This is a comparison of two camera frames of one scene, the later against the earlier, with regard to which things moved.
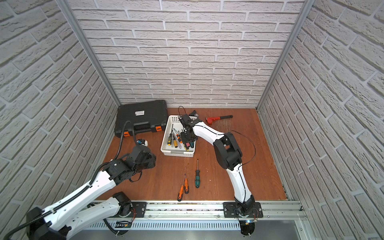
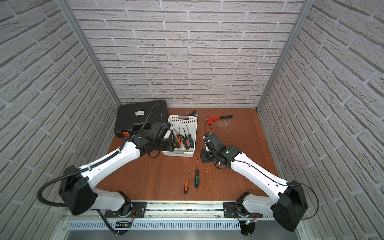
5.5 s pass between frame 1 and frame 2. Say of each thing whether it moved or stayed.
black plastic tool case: stayed
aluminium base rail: stayed
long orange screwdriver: moved
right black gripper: moved
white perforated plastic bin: stayed
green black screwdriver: stayed
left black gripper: moved
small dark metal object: stayed
